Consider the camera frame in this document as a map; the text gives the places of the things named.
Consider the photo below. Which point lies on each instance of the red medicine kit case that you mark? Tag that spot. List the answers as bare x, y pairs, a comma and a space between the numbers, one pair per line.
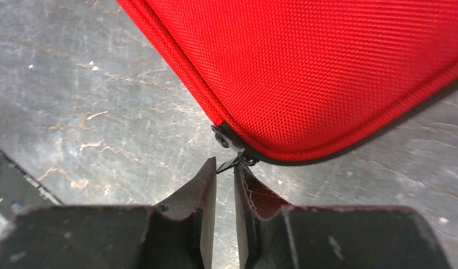
296, 82

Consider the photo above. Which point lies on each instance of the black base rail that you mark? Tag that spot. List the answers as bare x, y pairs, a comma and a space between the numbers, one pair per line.
20, 192

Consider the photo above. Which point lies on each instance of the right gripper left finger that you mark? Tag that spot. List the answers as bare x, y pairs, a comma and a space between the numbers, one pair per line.
184, 223

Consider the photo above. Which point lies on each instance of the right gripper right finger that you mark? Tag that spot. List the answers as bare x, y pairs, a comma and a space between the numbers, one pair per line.
255, 202

